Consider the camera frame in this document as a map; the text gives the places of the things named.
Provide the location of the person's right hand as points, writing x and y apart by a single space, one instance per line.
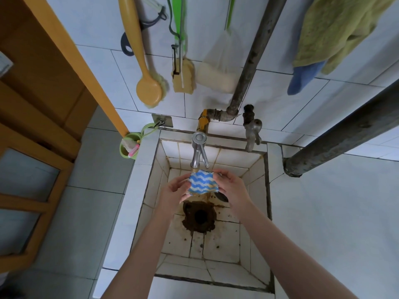
235 193

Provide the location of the person's left hand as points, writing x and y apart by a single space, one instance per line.
170 199

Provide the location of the blue white wavy cloth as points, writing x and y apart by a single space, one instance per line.
202 183

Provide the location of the person's left forearm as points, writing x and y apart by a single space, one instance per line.
137 264

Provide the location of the person's right forearm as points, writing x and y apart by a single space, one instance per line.
293 261

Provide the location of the black round drain stopper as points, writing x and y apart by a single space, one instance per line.
223 197

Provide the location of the white tiled sink basin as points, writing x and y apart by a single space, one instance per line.
218 246

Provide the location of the grey metal tap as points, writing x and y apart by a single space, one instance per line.
251 137

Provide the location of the chrome faucet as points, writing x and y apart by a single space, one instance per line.
198 146

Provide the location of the small pink object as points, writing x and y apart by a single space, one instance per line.
134 150

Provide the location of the green plastic cup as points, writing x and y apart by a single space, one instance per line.
122 155

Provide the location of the black tap knob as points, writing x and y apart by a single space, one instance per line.
248 113

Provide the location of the yellow hanging brush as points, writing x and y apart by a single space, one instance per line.
149 90

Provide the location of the white hanging item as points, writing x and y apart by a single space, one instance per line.
218 74

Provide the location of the rusty grey metal pipe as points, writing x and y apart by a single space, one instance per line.
343 135

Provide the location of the blue hanging cloth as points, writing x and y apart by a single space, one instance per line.
304 77

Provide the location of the black thin hanging tool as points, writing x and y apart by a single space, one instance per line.
173 59

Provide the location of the grey water supply pipe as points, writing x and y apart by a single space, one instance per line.
262 43

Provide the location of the brown wooden door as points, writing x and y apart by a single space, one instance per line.
46 74

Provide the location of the olive green hanging towel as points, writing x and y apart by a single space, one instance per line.
336 27

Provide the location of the white door hook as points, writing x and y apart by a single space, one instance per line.
4 65

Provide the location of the grey wall hook plate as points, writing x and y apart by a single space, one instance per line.
166 119

